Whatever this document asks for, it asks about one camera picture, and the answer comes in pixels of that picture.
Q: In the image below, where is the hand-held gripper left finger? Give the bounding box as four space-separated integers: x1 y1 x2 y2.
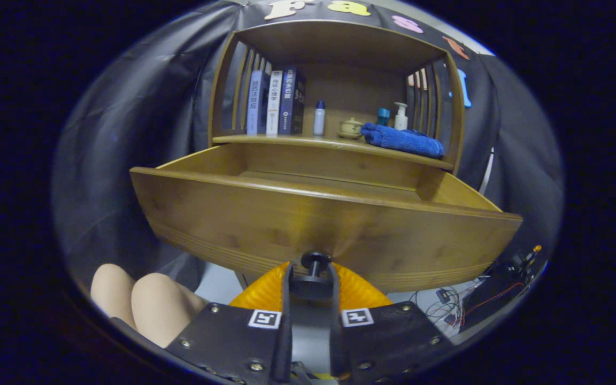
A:
180 261 294 385

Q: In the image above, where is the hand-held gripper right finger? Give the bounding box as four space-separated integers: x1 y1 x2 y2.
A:
329 262 454 385

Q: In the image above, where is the wooden drawer with black knob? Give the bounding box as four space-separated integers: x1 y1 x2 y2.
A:
129 143 523 300

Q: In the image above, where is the wooden countertop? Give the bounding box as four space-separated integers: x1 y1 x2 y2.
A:
213 133 454 171

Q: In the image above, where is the wooden cabinet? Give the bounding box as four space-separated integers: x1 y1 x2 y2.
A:
207 20 466 174

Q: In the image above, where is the folded blue towel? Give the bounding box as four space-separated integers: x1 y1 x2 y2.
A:
360 123 444 159

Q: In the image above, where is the beige lidded teacup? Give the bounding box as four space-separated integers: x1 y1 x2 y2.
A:
338 118 363 140

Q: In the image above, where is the light blue book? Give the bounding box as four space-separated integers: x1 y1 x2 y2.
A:
246 70 270 135

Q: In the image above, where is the white book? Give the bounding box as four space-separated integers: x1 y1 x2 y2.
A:
266 70 283 136

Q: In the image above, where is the dark blue book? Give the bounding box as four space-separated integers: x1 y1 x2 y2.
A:
278 66 306 135

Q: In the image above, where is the black device with wires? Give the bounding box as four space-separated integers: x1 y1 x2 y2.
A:
410 245 544 328

